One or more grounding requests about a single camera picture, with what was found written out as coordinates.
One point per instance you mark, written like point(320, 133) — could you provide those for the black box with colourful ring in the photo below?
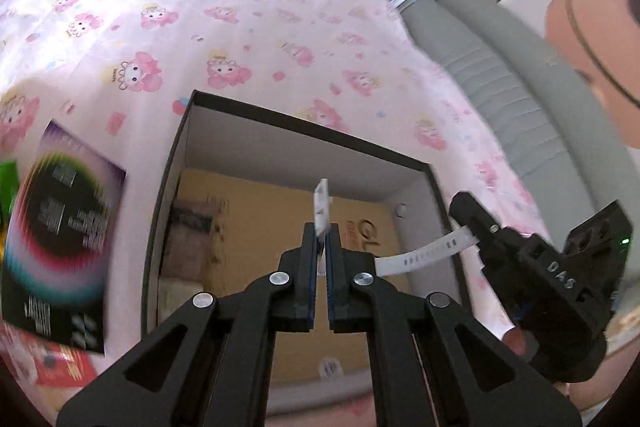
point(59, 242)

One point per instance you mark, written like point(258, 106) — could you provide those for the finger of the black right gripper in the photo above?
point(468, 212)

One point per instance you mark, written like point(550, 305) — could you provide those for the yellow card inside box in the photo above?
point(225, 232)

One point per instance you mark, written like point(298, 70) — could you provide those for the pink cartoon print bedsheet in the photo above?
point(117, 73)

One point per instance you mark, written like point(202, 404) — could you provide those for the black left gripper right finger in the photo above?
point(432, 363)

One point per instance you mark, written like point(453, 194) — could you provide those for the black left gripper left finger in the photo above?
point(208, 364)

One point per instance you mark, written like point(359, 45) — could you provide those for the red snack packet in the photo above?
point(39, 362)

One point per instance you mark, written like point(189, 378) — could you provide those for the grey padded headboard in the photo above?
point(556, 136)

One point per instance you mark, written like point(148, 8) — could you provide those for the black open cardboard box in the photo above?
point(228, 137)

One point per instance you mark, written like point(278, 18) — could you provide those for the person's right hand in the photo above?
point(521, 342)

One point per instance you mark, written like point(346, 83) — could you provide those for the white strap smartwatch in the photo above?
point(350, 236)

